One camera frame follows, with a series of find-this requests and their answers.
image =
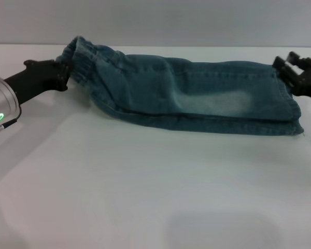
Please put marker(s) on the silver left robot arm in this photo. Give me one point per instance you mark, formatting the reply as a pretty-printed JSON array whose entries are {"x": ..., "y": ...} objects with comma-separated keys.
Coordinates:
[{"x": 0, "y": 106}]

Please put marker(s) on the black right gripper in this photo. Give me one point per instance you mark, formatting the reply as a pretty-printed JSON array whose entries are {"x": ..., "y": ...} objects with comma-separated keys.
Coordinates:
[{"x": 308, "y": 80}]

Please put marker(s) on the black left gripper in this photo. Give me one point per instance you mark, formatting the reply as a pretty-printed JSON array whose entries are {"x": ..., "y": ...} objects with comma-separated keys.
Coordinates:
[{"x": 33, "y": 79}]

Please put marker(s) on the blue denim shorts with cartoon print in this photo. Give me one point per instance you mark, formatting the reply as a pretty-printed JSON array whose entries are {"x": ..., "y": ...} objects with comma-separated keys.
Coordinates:
[{"x": 186, "y": 96}]

